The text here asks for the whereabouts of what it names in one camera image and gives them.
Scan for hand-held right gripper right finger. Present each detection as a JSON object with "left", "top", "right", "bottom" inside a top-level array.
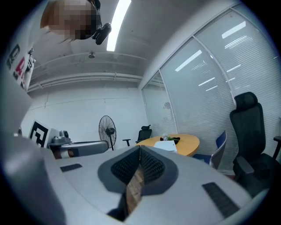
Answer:
[{"left": 124, "top": 145, "right": 253, "bottom": 225}]

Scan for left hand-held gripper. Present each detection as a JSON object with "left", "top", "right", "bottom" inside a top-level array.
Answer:
[{"left": 29, "top": 119, "right": 109, "bottom": 160}]

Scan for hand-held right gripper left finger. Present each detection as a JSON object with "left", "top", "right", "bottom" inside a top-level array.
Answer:
[{"left": 44, "top": 145, "right": 141, "bottom": 225}]

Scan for black standing fan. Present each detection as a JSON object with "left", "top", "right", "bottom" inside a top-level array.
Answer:
[{"left": 98, "top": 115, "right": 117, "bottom": 151}]

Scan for round wooden table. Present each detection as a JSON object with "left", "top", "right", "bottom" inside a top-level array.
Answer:
[{"left": 135, "top": 134, "right": 201, "bottom": 157}]

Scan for blue and white chair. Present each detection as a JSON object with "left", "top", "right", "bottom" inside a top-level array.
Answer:
[{"left": 192, "top": 130, "right": 227, "bottom": 170}]

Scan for black item with green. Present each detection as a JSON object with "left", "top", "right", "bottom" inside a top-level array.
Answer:
[{"left": 159, "top": 133, "right": 181, "bottom": 145}]

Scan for small black office chair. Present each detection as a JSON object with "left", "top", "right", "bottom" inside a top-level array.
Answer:
[{"left": 122, "top": 124, "right": 153, "bottom": 147}]

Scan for white ceiling pipes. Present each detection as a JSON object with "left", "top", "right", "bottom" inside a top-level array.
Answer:
[{"left": 27, "top": 52, "right": 150, "bottom": 92}]

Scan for large black office chair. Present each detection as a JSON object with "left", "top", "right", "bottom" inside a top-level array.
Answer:
[{"left": 229, "top": 91, "right": 281, "bottom": 197}]

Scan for glass partition with blinds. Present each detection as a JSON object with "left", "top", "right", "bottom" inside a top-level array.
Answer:
[{"left": 141, "top": 3, "right": 281, "bottom": 175}]

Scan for long ceiling light strip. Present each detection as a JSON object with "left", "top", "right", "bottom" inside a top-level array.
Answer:
[{"left": 106, "top": 0, "right": 132, "bottom": 52}]

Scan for person's head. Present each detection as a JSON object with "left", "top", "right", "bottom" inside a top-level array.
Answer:
[{"left": 40, "top": 0, "right": 98, "bottom": 40}]

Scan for black head-worn camera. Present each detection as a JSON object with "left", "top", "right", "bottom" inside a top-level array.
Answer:
[{"left": 91, "top": 0, "right": 112, "bottom": 46}]

